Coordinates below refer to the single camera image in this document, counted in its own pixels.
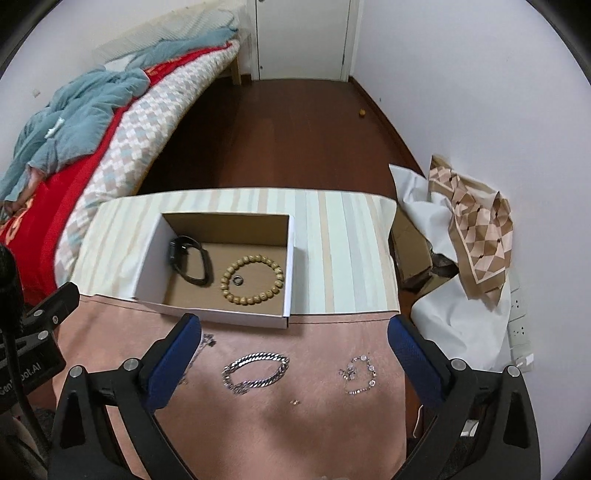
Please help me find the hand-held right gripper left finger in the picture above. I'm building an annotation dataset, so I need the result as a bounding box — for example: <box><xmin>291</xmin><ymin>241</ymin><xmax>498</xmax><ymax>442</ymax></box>
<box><xmin>48</xmin><ymin>313</ymin><xmax>202</xmax><ymax>480</ymax></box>

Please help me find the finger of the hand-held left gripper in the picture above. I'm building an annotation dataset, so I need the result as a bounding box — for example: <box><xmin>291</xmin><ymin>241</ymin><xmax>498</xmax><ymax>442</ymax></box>
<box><xmin>21</xmin><ymin>281</ymin><xmax>81</xmax><ymax>343</ymax></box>

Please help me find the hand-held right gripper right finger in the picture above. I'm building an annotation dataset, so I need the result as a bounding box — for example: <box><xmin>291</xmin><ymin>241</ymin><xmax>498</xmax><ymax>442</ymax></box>
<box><xmin>387</xmin><ymin>315</ymin><xmax>541</xmax><ymax>480</ymax></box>

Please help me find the thin silver necklace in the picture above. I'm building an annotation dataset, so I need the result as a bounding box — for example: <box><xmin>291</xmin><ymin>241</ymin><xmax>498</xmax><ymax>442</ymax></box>
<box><xmin>178</xmin><ymin>333</ymin><xmax>218</xmax><ymax>386</ymax></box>

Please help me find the thin silver crystal bracelet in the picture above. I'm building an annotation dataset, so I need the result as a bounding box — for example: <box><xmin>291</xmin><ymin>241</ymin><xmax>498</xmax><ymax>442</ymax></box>
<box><xmin>337</xmin><ymin>354</ymin><xmax>378</xmax><ymax>396</ymax></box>

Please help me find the white cardboard box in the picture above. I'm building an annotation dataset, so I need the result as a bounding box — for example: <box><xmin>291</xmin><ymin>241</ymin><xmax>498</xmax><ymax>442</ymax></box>
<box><xmin>130</xmin><ymin>212</ymin><xmax>296</xmax><ymax>330</ymax></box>

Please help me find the thick silver chain bracelet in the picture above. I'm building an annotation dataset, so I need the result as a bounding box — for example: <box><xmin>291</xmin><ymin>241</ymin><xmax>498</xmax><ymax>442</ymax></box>
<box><xmin>222</xmin><ymin>352</ymin><xmax>291</xmax><ymax>396</ymax></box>

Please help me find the bed with blankets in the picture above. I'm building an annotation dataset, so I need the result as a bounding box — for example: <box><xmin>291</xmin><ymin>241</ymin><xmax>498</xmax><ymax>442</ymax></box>
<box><xmin>0</xmin><ymin>48</ymin><xmax>232</xmax><ymax>306</ymax></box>

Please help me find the black smart watch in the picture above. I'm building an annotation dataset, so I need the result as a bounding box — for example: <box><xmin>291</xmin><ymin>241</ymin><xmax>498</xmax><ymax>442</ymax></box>
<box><xmin>167</xmin><ymin>235</ymin><xmax>214</xmax><ymax>287</ymax></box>

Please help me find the white power strip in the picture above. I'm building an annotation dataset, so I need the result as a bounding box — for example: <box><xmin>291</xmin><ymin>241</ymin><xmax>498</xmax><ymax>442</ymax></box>
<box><xmin>507</xmin><ymin>284</ymin><xmax>534</xmax><ymax>371</ymax></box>

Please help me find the brown cardboard box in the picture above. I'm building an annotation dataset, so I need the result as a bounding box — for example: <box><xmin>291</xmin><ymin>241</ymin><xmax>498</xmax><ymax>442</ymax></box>
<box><xmin>390</xmin><ymin>212</ymin><xmax>459</xmax><ymax>291</ymax></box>

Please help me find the striped cloth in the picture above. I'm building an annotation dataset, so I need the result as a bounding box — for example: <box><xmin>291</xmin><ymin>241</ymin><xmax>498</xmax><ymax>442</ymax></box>
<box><xmin>74</xmin><ymin>187</ymin><xmax>402</xmax><ymax>317</ymax></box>

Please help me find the pink table cloth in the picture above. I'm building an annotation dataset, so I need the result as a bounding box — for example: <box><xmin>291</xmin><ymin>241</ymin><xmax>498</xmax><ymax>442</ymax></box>
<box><xmin>55</xmin><ymin>293</ymin><xmax>409</xmax><ymax>480</ymax></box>

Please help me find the beige patterned scarf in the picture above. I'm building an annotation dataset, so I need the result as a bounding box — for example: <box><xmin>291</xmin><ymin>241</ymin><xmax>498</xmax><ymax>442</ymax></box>
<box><xmin>427</xmin><ymin>154</ymin><xmax>515</xmax><ymax>305</ymax></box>

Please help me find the blue-grey garment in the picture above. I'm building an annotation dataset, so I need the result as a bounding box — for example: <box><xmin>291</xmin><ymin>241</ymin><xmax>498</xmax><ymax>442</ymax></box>
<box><xmin>0</xmin><ymin>65</ymin><xmax>151</xmax><ymax>205</ymax></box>

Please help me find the checkered quilt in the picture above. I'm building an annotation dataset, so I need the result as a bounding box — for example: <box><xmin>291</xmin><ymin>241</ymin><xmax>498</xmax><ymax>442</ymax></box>
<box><xmin>54</xmin><ymin>39</ymin><xmax>241</xmax><ymax>283</ymax></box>

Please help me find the light blue blanket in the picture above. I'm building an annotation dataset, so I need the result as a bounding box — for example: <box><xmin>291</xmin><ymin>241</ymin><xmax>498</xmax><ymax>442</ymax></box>
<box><xmin>106</xmin><ymin>9</ymin><xmax>241</xmax><ymax>73</ymax></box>

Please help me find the white door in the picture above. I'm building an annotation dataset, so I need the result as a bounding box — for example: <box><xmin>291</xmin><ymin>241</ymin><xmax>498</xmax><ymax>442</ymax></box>
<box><xmin>247</xmin><ymin>0</ymin><xmax>361</xmax><ymax>82</ymax></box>

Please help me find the wooden bead bracelet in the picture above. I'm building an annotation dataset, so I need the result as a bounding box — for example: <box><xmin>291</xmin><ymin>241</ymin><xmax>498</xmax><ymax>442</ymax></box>
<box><xmin>221</xmin><ymin>257</ymin><xmax>283</xmax><ymax>307</ymax></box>

